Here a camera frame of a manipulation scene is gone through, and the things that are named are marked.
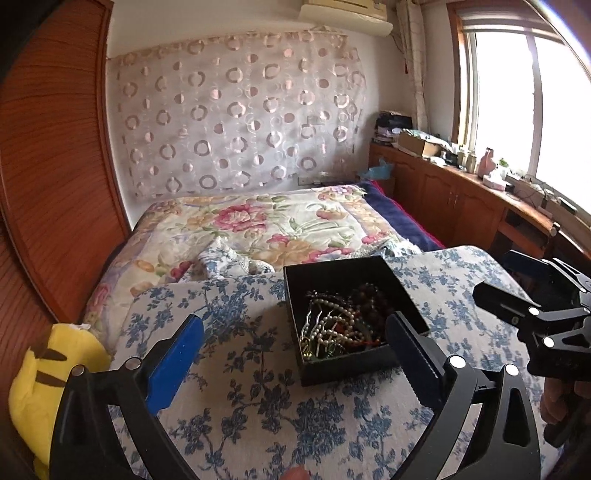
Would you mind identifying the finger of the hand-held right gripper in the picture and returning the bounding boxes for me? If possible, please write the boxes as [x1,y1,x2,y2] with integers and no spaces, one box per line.
[502,249,583,304]
[473,281,591,357]

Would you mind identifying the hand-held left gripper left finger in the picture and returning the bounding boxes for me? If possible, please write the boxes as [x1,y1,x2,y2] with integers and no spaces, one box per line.
[50,315,205,480]

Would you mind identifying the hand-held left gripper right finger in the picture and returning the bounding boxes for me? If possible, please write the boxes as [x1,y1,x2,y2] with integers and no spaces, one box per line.
[385,311,541,480]

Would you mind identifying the black square box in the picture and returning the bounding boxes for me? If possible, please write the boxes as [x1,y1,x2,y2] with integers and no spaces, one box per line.
[283,255,431,387]

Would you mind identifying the pile of beaded jewelry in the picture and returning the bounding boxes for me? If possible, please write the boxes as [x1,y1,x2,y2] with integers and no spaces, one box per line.
[300,282,399,361]

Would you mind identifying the person's right hand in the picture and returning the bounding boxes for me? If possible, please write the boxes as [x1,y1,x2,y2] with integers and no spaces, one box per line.
[541,377,576,428]

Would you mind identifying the blue floral white blanket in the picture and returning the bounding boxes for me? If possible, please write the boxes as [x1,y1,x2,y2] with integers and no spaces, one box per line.
[110,237,555,480]

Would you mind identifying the wooden cabinet desk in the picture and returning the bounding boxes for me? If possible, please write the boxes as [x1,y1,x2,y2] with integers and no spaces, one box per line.
[368,142,591,265]

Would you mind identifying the pink figurine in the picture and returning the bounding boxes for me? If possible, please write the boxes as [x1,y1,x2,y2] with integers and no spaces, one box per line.
[478,148,502,179]

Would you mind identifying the navy blue blanket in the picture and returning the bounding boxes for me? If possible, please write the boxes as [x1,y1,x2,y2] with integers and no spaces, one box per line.
[358,180,447,253]

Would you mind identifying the yellow plush toy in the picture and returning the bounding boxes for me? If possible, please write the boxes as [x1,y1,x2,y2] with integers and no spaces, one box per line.
[8,323,112,480]

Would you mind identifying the pink floral quilt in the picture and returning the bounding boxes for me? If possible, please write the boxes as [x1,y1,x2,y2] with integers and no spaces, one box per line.
[82,184,399,334]

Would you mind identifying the cardboard box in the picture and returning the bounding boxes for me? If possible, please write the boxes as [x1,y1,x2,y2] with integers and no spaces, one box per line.
[397,130,443,158]

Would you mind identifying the window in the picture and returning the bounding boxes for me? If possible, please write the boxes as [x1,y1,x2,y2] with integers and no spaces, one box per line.
[447,0,591,209]

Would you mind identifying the light blue plastic bag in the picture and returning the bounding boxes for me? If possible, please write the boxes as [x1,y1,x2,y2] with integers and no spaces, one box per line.
[357,158,394,182]

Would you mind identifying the pile of dark clothes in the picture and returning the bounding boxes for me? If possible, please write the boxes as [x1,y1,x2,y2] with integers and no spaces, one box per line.
[373,111,413,147]

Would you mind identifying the pale window curtain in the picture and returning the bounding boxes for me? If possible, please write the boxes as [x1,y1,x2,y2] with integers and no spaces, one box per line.
[396,0,431,136]

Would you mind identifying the white air conditioner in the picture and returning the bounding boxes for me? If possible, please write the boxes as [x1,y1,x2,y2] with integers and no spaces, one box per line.
[298,0,394,37]

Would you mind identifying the sheer circle-patterned wall curtain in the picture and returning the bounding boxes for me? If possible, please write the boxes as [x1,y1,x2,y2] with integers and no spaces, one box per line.
[108,29,371,200]

